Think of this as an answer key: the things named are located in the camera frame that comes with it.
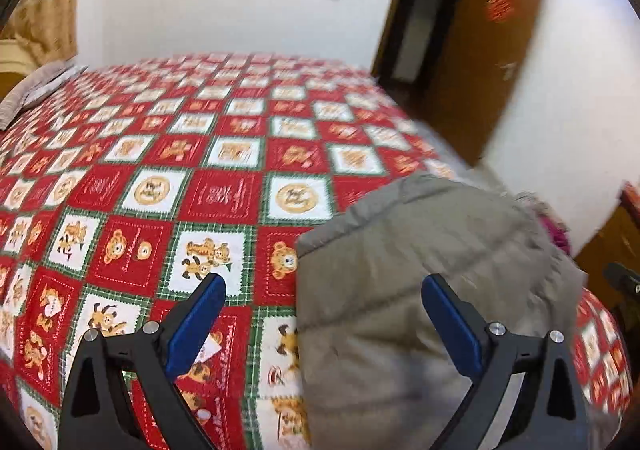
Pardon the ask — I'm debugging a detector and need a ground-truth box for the red double happiness sticker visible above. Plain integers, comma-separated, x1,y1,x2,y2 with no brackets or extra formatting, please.
486,0,515,23

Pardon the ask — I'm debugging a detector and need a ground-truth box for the striped grey pillow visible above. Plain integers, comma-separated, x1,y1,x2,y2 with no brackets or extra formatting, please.
1,61,88,131

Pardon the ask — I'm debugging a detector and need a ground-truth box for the grey puffer jacket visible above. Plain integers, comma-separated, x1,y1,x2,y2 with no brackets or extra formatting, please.
295,171,624,450

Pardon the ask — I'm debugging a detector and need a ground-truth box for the clothes pile on floor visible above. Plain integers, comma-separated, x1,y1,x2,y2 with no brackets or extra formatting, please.
516,192,572,256

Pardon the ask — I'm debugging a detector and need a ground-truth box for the brown wooden door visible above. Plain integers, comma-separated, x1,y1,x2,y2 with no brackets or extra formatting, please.
423,0,542,166

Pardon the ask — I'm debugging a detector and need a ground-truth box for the silver door handle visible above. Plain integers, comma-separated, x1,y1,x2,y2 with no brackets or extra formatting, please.
496,62,520,81

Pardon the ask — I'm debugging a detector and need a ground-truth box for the cream round headboard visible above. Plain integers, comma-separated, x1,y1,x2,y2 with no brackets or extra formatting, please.
0,39,38,100

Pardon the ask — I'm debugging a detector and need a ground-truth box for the brown wooden nightstand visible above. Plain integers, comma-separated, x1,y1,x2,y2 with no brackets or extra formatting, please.
575,182,639,329

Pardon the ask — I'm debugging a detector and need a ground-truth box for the beige patterned curtain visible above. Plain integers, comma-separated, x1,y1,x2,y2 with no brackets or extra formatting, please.
1,0,78,67

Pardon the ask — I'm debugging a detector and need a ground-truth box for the red patchwork bear quilt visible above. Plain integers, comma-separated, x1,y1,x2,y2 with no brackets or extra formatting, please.
1,53,631,449

